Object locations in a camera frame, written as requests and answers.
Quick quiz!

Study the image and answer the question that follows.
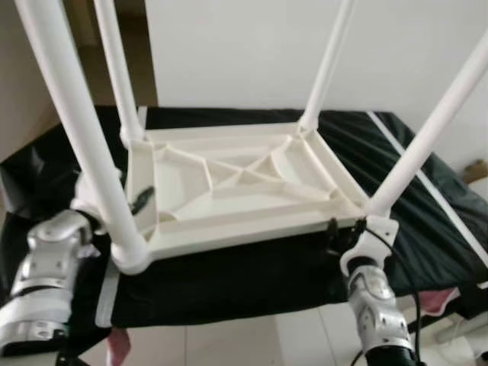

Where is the black table cloth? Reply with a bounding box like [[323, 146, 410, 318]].
[[0, 105, 488, 366]]

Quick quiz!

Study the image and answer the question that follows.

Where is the pink cloth item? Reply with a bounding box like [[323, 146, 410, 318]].
[[107, 329, 132, 365], [419, 288, 461, 313]]

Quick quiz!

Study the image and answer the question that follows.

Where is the black stand bar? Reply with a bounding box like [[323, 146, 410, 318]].
[[57, 351, 91, 366]]

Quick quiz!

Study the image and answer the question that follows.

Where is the small tan object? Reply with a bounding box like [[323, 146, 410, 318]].
[[465, 159, 488, 182]]

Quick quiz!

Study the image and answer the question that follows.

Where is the white round stand base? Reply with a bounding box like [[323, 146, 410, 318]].
[[423, 316, 488, 366]]

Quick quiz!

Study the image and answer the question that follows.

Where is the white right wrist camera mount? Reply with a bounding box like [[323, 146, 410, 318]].
[[340, 217, 398, 277]]

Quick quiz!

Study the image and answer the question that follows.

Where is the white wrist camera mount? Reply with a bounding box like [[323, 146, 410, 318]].
[[340, 217, 398, 277], [70, 169, 98, 222]]

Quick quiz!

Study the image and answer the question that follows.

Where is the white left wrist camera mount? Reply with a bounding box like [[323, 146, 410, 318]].
[[70, 169, 98, 222]]

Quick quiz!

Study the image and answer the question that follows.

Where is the white plastic children table top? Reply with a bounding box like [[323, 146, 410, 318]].
[[122, 122, 393, 264]]

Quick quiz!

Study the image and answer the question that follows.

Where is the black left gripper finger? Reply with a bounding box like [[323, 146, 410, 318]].
[[128, 185, 156, 217]]

